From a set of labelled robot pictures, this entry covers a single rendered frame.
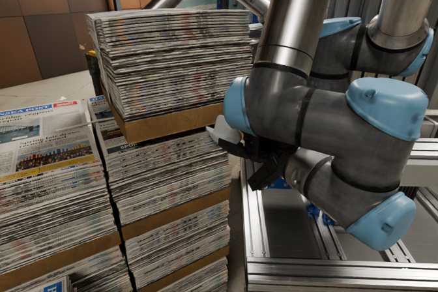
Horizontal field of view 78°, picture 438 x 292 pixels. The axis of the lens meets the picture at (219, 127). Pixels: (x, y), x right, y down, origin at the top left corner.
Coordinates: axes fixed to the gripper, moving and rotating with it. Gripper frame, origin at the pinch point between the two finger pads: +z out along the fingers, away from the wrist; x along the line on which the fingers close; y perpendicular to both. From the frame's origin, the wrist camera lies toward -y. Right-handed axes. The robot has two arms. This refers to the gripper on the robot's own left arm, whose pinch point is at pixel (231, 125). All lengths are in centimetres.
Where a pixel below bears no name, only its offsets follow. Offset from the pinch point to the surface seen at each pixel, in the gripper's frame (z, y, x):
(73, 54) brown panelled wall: 400, -58, 10
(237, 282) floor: 14, -85, -15
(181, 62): 3.2, 14.1, 9.3
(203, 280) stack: 3, -53, 6
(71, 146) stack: 12.5, -2.6, 30.9
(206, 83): 2.4, 9.7, 4.6
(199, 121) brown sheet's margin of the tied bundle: 1.6, 1.9, 6.7
